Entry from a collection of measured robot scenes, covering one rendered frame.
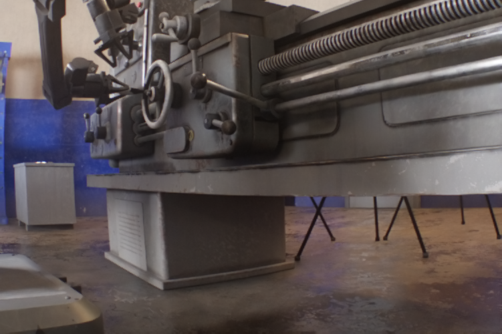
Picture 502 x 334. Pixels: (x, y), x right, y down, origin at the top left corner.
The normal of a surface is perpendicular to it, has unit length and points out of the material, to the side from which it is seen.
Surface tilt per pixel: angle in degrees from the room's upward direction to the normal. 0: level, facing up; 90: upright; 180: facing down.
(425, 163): 90
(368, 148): 90
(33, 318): 45
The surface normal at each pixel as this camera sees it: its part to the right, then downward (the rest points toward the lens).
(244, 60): 0.56, -0.08
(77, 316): 0.53, -0.77
